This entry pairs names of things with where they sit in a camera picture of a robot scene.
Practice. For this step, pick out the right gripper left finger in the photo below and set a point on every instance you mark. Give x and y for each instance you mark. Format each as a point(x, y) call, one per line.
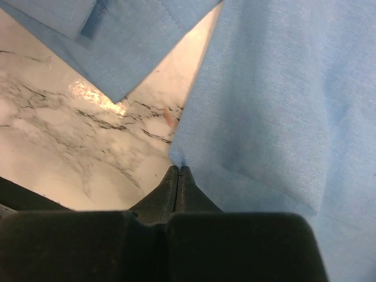
point(44, 241)

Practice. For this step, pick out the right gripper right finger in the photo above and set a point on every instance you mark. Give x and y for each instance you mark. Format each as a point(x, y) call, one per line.
point(219, 246)

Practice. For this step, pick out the light blue button shirt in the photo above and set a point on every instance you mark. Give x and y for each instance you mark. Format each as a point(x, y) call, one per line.
point(270, 103)

